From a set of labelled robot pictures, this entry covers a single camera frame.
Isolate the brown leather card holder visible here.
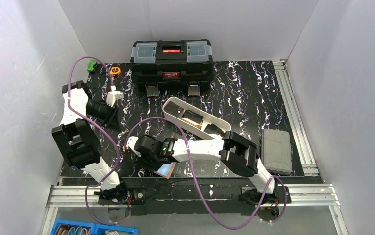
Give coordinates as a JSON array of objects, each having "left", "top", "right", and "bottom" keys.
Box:
[{"left": 154, "top": 163, "right": 177, "bottom": 179}]

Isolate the black VIP card stack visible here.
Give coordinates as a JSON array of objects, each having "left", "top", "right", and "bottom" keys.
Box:
[{"left": 164, "top": 102, "right": 203, "bottom": 129}]

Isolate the white plastic card tray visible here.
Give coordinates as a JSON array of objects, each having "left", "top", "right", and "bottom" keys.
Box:
[{"left": 162, "top": 97, "right": 231, "bottom": 140}]

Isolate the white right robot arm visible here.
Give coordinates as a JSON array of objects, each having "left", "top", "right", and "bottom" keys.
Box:
[{"left": 127, "top": 131, "right": 281, "bottom": 205}]

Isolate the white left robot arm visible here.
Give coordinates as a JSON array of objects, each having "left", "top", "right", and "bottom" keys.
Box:
[{"left": 51, "top": 80, "right": 129, "bottom": 203}]

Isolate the orange tape measure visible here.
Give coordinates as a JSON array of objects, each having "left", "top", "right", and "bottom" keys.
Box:
[{"left": 110, "top": 66, "right": 121, "bottom": 77}]

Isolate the green small tool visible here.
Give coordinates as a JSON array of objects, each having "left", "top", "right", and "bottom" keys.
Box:
[{"left": 87, "top": 61, "right": 98, "bottom": 73}]

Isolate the black Delixi toolbox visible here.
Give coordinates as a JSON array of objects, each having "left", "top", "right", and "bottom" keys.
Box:
[{"left": 130, "top": 39, "right": 215, "bottom": 97}]

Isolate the blue plastic bin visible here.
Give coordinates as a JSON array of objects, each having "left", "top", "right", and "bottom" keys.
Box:
[{"left": 49, "top": 219, "right": 138, "bottom": 235}]

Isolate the grey flat box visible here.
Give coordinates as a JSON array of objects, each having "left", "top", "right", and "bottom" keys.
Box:
[{"left": 261, "top": 129, "right": 293, "bottom": 175}]

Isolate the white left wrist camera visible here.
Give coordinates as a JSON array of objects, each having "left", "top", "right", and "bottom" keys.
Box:
[{"left": 106, "top": 90, "right": 124, "bottom": 107}]

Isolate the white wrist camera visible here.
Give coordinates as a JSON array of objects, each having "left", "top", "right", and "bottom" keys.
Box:
[
  {"left": 106, "top": 90, "right": 124, "bottom": 107},
  {"left": 124, "top": 136, "right": 139, "bottom": 151}
]

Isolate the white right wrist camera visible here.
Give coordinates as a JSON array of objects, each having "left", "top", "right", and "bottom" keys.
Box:
[{"left": 124, "top": 136, "right": 139, "bottom": 151}]

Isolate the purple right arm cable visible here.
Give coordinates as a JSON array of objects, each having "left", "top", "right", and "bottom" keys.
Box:
[{"left": 125, "top": 117, "right": 289, "bottom": 230}]

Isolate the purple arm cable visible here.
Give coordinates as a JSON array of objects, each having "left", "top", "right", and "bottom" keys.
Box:
[
  {"left": 68, "top": 56, "right": 123, "bottom": 226},
  {"left": 125, "top": 117, "right": 289, "bottom": 230}
]

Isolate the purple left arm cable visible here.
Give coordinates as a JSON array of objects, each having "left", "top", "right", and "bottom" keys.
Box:
[{"left": 68, "top": 56, "right": 123, "bottom": 226}]

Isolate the aluminium frame rail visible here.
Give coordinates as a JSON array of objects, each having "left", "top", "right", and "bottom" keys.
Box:
[{"left": 273, "top": 60, "right": 348, "bottom": 235}]

